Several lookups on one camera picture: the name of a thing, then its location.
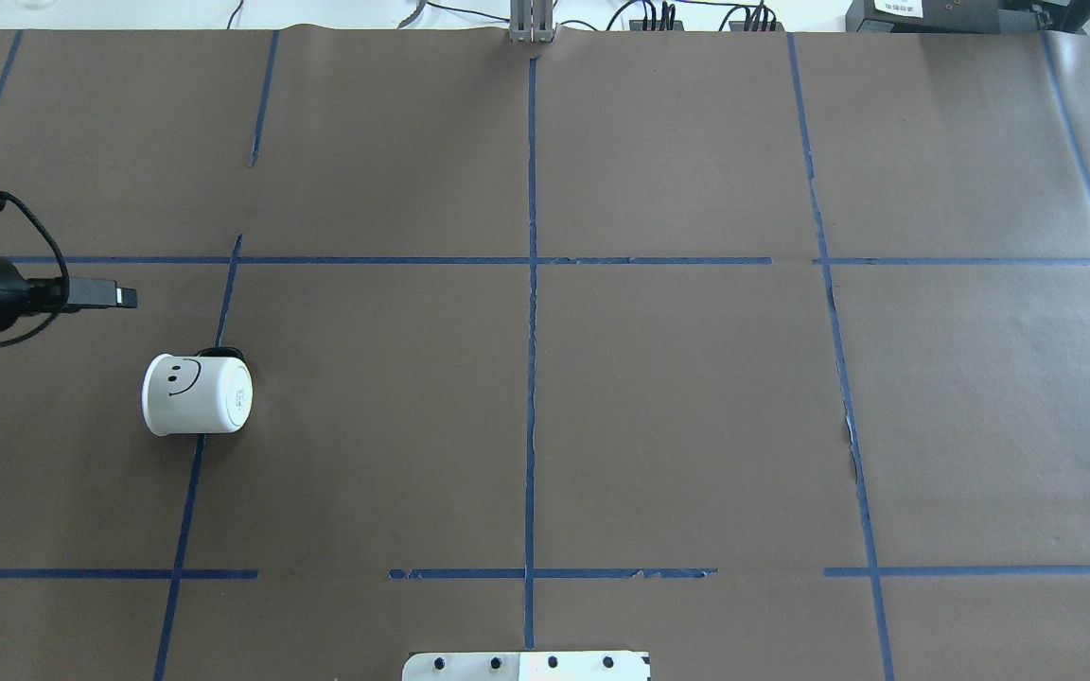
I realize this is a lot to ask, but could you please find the white smiley mug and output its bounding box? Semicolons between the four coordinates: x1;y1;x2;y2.
140;346;254;436

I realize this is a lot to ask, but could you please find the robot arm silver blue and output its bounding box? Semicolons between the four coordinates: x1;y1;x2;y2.
0;257;138;333

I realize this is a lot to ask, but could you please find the black computer box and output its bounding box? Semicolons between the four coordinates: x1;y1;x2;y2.
844;1;1068;35

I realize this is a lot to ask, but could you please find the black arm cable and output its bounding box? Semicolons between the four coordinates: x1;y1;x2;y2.
0;189;73;353

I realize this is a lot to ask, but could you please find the aluminium frame post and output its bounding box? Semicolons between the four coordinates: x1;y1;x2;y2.
509;0;557;44

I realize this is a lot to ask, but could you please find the white camera mast pillar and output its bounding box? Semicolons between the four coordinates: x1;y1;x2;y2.
401;650;652;680

